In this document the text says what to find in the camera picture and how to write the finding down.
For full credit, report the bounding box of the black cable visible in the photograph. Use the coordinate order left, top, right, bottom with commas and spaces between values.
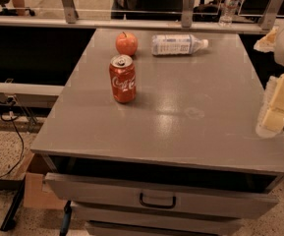
0, 13, 26, 182

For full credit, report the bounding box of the red apple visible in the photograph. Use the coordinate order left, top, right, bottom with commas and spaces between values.
115, 31, 139, 56

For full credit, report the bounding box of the grey open top drawer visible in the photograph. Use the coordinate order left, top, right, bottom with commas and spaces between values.
45, 158, 278, 219

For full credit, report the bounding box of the metal railing frame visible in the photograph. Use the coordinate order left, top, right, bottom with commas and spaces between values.
0, 0, 284, 34

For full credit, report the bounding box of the lying clear water bottle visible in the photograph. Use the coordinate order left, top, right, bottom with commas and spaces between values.
151, 34, 208, 56

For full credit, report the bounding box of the red coke can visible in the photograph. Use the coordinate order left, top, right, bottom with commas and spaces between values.
109, 54, 137, 103

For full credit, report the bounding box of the grey bottom drawer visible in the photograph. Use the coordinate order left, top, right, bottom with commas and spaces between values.
85, 221, 219, 236

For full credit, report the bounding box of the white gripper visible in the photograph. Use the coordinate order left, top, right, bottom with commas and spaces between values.
254, 20, 284, 138

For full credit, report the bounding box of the black drawer handle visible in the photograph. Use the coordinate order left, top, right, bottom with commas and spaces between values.
139, 193, 177, 209

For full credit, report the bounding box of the grey middle drawer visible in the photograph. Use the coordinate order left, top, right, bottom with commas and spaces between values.
72, 203, 242, 235

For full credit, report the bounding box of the cardboard box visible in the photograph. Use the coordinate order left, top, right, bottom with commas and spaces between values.
16, 151, 66, 209

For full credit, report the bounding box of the standing clear water bottle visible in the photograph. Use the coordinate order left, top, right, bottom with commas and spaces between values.
219, 0, 240, 27

